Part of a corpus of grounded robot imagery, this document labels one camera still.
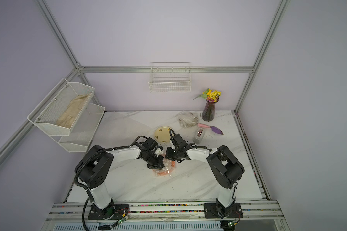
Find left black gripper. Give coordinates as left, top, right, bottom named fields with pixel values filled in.
left=143, top=151, right=165, bottom=170

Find clear bubble wrap sheet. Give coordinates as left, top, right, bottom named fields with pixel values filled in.
left=151, top=154, right=177, bottom=178
left=92, top=112, right=150, bottom=148
left=176, top=112, right=199, bottom=128

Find orange dinner plate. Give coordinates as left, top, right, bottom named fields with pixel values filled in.
left=153, top=160, right=176, bottom=177

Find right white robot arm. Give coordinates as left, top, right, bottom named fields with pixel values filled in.
left=165, top=130, right=245, bottom=219

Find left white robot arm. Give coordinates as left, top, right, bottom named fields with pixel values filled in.
left=73, top=136, right=165, bottom=220

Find purple glass vase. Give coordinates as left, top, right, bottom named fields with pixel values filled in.
left=201, top=99, right=219, bottom=122

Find yellow artificial flowers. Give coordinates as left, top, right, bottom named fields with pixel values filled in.
left=194, top=89, right=222, bottom=103

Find lower white mesh shelf bin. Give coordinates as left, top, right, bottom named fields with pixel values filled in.
left=58, top=103, right=105, bottom=153

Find white mesh shelf bin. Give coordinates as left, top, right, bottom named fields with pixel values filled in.
left=27, top=79, right=94, bottom=136
left=58, top=103, right=105, bottom=153

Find beige cloth in bin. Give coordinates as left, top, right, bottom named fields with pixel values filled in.
left=56, top=94, right=90, bottom=129

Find upper white mesh shelf bin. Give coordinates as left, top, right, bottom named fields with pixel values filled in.
left=27, top=79, right=94, bottom=136

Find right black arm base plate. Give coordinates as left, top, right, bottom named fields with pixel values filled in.
left=203, top=201, right=243, bottom=219

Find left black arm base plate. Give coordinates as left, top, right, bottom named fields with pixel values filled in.
left=88, top=204, right=130, bottom=220

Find white wire wall basket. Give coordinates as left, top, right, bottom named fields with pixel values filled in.
left=148, top=62, right=192, bottom=93

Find aluminium front rail frame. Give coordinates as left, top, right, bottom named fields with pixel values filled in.
left=45, top=200, right=285, bottom=223

